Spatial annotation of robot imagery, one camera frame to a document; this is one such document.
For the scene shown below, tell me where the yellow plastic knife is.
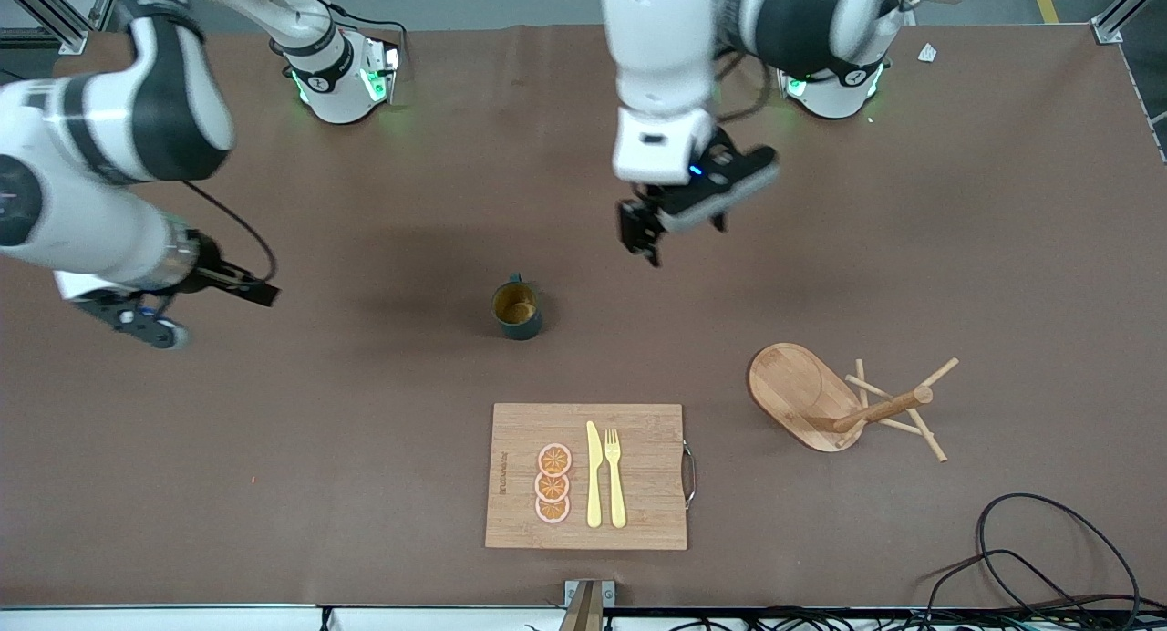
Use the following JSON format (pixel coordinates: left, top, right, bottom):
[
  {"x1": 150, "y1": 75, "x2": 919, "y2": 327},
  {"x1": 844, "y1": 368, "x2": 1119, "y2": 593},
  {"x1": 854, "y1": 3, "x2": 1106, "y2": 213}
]
[{"x1": 585, "y1": 420, "x2": 604, "y2": 529}]

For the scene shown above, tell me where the metal table edge bracket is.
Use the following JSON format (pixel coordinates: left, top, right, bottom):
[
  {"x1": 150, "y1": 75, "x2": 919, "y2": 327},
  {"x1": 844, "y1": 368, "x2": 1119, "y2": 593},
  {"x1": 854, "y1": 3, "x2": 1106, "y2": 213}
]
[{"x1": 558, "y1": 579, "x2": 617, "y2": 631}]

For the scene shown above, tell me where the dark green ribbed cup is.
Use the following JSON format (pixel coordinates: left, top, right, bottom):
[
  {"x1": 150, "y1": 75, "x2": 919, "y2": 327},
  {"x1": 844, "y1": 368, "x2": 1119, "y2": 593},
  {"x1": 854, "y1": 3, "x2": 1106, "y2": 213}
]
[{"x1": 492, "y1": 273, "x2": 544, "y2": 342}]

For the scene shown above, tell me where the black coiled cable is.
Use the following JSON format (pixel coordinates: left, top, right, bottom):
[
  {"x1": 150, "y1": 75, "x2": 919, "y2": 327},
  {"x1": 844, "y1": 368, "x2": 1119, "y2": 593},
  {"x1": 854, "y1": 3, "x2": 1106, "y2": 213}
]
[{"x1": 925, "y1": 492, "x2": 1142, "y2": 631}]

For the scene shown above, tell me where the aluminium frame post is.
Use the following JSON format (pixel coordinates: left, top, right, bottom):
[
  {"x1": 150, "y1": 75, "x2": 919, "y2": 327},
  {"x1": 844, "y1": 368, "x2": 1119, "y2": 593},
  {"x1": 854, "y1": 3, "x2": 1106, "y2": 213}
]
[
  {"x1": 0, "y1": 0, "x2": 126, "y2": 56},
  {"x1": 1091, "y1": 0, "x2": 1167, "y2": 45}
]

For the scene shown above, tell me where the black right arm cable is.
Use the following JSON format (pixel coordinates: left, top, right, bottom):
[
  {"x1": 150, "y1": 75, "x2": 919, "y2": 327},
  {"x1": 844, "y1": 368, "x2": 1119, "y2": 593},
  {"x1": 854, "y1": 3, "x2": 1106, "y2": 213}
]
[{"x1": 182, "y1": 181, "x2": 277, "y2": 282}]

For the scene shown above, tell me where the black base cable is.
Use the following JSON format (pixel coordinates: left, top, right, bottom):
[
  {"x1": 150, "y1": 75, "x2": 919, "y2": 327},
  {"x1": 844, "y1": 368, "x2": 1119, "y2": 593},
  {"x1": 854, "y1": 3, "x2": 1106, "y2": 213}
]
[{"x1": 283, "y1": 0, "x2": 409, "y2": 62}]

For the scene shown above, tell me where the brown table mat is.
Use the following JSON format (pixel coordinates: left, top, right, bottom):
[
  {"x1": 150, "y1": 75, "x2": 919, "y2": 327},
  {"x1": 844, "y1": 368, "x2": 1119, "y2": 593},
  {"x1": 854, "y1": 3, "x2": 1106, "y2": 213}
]
[{"x1": 0, "y1": 20, "x2": 1167, "y2": 610}]

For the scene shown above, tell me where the yellow plastic fork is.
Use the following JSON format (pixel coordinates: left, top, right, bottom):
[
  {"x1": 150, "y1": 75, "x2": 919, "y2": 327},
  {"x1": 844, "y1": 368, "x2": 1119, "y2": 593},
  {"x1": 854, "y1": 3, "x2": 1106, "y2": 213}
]
[{"x1": 604, "y1": 429, "x2": 628, "y2": 530}]

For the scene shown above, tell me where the wooden mug tree stand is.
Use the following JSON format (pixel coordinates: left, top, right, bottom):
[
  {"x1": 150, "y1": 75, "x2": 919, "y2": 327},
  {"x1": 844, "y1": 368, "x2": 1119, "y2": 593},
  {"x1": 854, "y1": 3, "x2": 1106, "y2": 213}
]
[{"x1": 749, "y1": 342, "x2": 960, "y2": 463}]

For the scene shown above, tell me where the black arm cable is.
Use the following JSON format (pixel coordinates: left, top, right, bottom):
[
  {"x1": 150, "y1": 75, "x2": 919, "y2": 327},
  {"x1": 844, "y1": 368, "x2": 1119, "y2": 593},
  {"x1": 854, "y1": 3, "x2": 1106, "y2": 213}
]
[
  {"x1": 182, "y1": 181, "x2": 277, "y2": 282},
  {"x1": 713, "y1": 49, "x2": 776, "y2": 126}
]

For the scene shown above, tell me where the bamboo cutting board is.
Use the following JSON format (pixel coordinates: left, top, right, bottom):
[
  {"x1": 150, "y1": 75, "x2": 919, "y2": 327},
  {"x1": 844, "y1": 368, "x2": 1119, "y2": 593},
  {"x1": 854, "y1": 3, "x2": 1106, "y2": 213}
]
[{"x1": 484, "y1": 403, "x2": 698, "y2": 552}]

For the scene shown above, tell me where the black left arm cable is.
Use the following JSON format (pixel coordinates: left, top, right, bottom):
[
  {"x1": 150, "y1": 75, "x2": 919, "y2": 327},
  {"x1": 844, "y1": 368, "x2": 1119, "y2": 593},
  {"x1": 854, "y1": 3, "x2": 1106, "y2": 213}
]
[{"x1": 713, "y1": 49, "x2": 776, "y2": 126}]

